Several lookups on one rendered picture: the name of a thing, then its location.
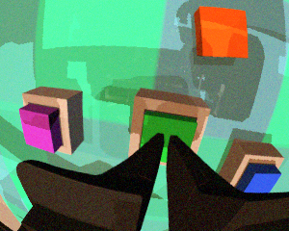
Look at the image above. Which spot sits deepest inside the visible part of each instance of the green button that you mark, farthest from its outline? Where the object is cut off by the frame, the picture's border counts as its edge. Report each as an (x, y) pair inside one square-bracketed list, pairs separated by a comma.
[(167, 113)]

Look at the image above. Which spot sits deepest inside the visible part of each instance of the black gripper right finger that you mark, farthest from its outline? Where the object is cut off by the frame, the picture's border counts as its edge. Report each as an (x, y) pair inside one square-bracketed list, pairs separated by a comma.
[(201, 200)]

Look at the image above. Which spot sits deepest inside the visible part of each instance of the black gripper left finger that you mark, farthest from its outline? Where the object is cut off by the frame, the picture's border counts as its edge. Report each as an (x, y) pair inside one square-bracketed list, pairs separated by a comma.
[(116, 199)]

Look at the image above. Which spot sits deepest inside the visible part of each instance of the orange block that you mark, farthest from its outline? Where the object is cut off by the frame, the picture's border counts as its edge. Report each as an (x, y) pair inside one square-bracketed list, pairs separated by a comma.
[(221, 32)]

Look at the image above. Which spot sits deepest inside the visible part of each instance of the magenta push button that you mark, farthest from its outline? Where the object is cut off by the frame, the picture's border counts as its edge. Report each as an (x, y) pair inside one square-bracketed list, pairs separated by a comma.
[(52, 119)]

